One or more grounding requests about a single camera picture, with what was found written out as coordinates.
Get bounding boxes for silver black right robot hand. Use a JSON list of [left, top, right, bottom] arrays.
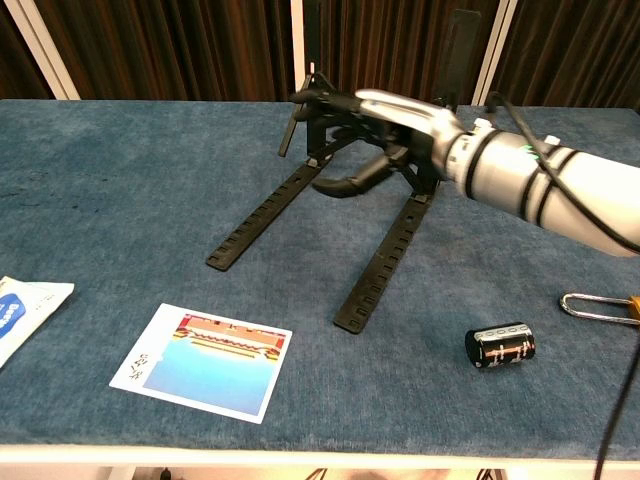
[[292, 88, 471, 199]]

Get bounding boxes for black folding laptop stand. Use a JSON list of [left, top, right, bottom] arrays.
[[205, 9, 484, 335]]

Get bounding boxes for dark brown pleated curtain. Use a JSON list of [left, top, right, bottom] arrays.
[[0, 0, 640, 109]]

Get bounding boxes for black cylindrical capacitor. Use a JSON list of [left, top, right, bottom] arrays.
[[464, 322, 537, 371]]

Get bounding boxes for silver shackle brass padlock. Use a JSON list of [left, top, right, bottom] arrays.
[[558, 292, 640, 327]]

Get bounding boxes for blue carpet table cover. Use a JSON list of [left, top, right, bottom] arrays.
[[0, 98, 640, 447]]

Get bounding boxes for blue and red picture postcard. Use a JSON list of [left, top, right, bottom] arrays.
[[108, 302, 294, 425]]

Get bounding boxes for white and blue sachet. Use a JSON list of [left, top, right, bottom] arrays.
[[0, 276, 75, 370]]

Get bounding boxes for white slanted frame post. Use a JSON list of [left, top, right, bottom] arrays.
[[2, 0, 81, 100], [471, 0, 519, 106]]

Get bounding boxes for white vertical double frame post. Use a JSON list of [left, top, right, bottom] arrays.
[[290, 0, 321, 104]]

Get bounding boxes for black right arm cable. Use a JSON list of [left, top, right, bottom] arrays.
[[486, 91, 640, 480]]

